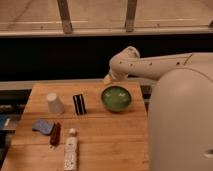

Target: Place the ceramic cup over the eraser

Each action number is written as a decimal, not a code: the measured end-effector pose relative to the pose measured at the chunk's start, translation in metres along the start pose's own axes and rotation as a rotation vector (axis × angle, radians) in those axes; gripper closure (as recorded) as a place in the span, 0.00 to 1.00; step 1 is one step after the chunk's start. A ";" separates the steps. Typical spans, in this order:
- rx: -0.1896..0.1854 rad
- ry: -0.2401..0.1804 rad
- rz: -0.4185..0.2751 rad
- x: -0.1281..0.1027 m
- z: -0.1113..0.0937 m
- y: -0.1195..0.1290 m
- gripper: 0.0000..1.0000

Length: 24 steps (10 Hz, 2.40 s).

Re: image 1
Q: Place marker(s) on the green bowl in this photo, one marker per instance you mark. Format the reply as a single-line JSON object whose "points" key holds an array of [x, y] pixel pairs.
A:
{"points": [[116, 98]]}

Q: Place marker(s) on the right metal window post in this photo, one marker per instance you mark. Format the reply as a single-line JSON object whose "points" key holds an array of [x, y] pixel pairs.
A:
{"points": [[130, 15]]}

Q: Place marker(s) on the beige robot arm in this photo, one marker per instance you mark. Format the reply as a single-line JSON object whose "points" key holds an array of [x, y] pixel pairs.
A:
{"points": [[180, 114]]}

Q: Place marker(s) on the white remote control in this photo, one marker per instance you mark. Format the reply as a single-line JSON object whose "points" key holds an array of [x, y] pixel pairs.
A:
{"points": [[70, 154]]}

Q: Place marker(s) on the metal window post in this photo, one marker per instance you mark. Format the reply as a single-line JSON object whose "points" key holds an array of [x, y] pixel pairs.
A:
{"points": [[65, 16], [130, 15]]}

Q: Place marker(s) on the small white ball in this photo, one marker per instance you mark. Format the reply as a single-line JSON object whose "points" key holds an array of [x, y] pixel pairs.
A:
{"points": [[72, 132]]}

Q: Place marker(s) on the black white striped eraser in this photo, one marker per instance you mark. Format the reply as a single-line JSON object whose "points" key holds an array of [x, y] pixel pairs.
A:
{"points": [[79, 104]]}

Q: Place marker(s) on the left metal window post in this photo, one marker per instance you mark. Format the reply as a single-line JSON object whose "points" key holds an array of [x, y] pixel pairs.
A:
{"points": [[65, 16]]}

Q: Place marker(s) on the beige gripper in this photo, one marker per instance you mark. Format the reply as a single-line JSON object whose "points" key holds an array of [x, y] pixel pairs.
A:
{"points": [[108, 79]]}

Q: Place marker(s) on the white ceramic cup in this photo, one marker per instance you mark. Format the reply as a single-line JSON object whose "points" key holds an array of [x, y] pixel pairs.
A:
{"points": [[55, 105]]}

